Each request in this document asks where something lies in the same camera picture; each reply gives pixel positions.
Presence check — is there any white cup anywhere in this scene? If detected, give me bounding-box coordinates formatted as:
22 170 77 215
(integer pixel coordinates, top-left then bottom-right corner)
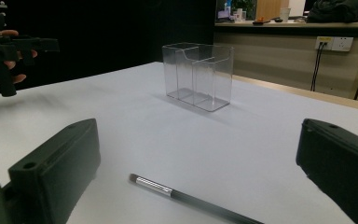
280 7 292 23

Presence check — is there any wooden panel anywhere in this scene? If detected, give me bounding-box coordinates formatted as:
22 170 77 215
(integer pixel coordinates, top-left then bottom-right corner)
255 0 290 21

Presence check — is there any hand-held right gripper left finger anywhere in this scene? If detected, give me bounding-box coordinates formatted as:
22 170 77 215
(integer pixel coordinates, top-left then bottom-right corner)
7 118 102 224

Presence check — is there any white wall outlet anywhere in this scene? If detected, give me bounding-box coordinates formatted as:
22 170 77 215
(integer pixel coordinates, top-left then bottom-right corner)
314 35 354 53

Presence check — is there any clear acrylic organizer box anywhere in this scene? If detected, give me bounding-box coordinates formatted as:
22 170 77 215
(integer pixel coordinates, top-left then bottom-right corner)
161 42 235 112

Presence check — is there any white table cover sheet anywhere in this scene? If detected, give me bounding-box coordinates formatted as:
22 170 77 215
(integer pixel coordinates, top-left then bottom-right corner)
0 61 358 224

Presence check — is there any long counter shelf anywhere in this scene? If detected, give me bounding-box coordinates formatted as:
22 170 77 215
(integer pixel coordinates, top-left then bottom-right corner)
213 19 358 39

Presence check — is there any black power cable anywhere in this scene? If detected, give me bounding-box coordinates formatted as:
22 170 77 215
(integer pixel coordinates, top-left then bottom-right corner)
310 41 328 92

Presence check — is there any dark cloth bundle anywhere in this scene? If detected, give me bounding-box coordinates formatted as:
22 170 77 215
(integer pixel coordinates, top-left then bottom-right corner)
306 0 358 24

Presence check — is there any black makeup brush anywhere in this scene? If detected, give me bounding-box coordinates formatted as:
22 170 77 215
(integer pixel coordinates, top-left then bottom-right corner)
129 173 265 224

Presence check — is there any green plant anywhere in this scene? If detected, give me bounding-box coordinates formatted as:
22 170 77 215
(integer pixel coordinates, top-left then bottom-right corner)
231 0 257 14

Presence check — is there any black curtain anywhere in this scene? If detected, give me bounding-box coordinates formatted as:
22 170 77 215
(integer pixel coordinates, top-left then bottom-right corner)
0 0 217 98

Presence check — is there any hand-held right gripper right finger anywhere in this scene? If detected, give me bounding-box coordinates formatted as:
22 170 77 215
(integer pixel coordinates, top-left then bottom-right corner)
296 118 358 224

